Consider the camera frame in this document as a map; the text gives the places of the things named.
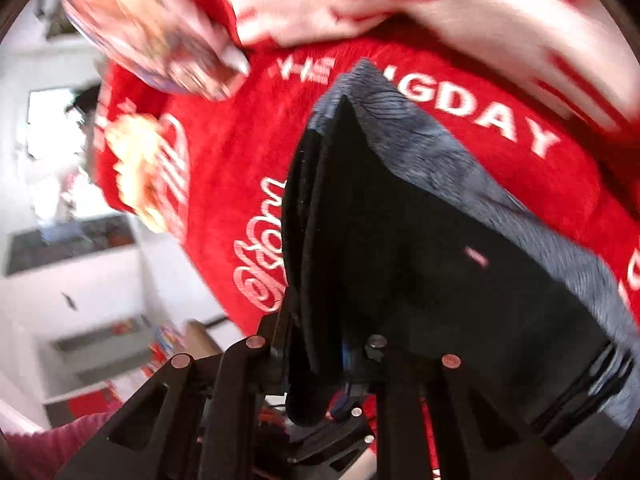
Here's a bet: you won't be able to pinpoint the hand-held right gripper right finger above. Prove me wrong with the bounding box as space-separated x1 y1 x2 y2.
344 335 576 480

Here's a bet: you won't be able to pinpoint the red printed quilt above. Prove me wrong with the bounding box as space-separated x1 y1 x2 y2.
205 0 631 131

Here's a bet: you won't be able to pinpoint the white cabinet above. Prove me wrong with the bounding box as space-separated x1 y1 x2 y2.
0 210 226 426

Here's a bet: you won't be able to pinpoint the black pants with blue trim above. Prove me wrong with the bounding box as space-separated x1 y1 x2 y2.
280 58 640 431

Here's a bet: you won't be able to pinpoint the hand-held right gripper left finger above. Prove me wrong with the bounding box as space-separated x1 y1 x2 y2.
55 305 296 480

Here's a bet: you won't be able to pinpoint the red printed blanket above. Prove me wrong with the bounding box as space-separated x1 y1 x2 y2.
92 25 640 341

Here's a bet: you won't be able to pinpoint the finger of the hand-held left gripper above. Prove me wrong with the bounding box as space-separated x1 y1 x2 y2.
287 405 377 466

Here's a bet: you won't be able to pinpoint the printed cushion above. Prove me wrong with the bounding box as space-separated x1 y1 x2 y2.
57 0 251 103

